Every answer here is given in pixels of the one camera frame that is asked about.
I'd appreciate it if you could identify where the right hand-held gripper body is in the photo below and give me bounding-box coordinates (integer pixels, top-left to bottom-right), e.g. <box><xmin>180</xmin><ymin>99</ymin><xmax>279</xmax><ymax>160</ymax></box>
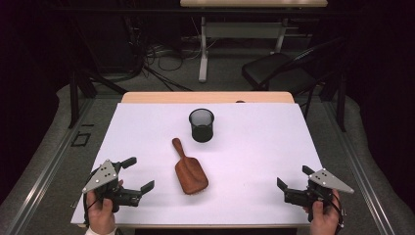
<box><xmin>284</xmin><ymin>167</ymin><xmax>355</xmax><ymax>223</ymax></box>

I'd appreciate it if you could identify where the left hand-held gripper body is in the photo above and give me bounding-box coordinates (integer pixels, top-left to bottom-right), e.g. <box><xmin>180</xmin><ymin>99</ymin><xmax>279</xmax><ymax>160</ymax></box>
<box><xmin>81</xmin><ymin>159</ymin><xmax>143</xmax><ymax>213</ymax></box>

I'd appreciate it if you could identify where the brown wooden scoop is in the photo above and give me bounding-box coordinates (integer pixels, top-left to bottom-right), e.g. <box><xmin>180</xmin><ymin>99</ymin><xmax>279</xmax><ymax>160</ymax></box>
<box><xmin>171</xmin><ymin>137</ymin><xmax>209</xmax><ymax>196</ymax></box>

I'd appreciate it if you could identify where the black mesh cup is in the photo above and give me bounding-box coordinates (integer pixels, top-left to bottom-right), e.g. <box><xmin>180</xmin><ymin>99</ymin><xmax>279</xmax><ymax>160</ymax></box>
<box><xmin>188</xmin><ymin>108</ymin><xmax>215</xmax><ymax>144</ymax></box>

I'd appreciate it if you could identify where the person's left hand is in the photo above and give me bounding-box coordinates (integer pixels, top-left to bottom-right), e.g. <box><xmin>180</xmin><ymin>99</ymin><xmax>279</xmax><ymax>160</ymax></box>
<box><xmin>85</xmin><ymin>179</ymin><xmax>125</xmax><ymax>235</ymax></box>

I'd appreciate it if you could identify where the person's right hand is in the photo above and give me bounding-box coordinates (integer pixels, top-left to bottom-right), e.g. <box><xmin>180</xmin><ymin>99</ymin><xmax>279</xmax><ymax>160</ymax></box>
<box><xmin>302</xmin><ymin>189</ymin><xmax>342</xmax><ymax>235</ymax></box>

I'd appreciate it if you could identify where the light wooden table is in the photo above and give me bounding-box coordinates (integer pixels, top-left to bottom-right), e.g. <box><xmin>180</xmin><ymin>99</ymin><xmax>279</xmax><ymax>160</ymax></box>
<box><xmin>70</xmin><ymin>91</ymin><xmax>331</xmax><ymax>229</ymax></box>

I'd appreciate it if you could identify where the black metal stand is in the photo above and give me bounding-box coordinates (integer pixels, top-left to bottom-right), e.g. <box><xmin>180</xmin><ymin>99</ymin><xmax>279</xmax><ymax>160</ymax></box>
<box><xmin>68</xmin><ymin>68</ymin><xmax>128</xmax><ymax>130</ymax></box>
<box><xmin>319</xmin><ymin>71</ymin><xmax>347</xmax><ymax>133</ymax></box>

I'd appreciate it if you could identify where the black folding chair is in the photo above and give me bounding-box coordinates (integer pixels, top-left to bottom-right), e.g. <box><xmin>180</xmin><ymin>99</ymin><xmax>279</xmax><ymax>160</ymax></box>
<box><xmin>242</xmin><ymin>37</ymin><xmax>346</xmax><ymax>121</ymax></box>

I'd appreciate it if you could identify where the white-framed desk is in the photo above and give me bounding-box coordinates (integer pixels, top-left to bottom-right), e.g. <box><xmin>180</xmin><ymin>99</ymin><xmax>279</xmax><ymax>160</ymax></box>
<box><xmin>179</xmin><ymin>0</ymin><xmax>329</xmax><ymax>83</ymax></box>

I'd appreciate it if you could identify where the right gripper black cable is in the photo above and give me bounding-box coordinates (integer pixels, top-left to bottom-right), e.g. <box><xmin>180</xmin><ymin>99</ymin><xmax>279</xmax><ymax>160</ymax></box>
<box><xmin>326</xmin><ymin>192</ymin><xmax>346</xmax><ymax>229</ymax></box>

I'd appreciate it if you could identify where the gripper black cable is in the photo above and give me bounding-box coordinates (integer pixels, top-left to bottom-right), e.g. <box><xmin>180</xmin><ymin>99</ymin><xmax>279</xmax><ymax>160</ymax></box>
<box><xmin>326</xmin><ymin>192</ymin><xmax>346</xmax><ymax>229</ymax></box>
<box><xmin>82</xmin><ymin>169</ymin><xmax>99</xmax><ymax>227</ymax></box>

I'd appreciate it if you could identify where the metal floor rail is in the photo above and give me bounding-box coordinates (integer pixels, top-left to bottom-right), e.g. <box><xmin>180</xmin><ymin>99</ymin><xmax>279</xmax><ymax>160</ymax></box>
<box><xmin>6</xmin><ymin>97</ymin><xmax>96</xmax><ymax>235</ymax></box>
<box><xmin>322</xmin><ymin>101</ymin><xmax>395</xmax><ymax>235</ymax></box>

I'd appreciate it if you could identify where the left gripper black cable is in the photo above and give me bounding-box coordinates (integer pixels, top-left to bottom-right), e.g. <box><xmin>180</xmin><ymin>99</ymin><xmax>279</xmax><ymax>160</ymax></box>
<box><xmin>82</xmin><ymin>169</ymin><xmax>99</xmax><ymax>227</ymax></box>

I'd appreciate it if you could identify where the bundle of floor cables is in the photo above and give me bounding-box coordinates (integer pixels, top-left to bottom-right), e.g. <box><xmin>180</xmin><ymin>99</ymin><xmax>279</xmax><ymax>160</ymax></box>
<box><xmin>123</xmin><ymin>16</ymin><xmax>197</xmax><ymax>92</ymax></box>

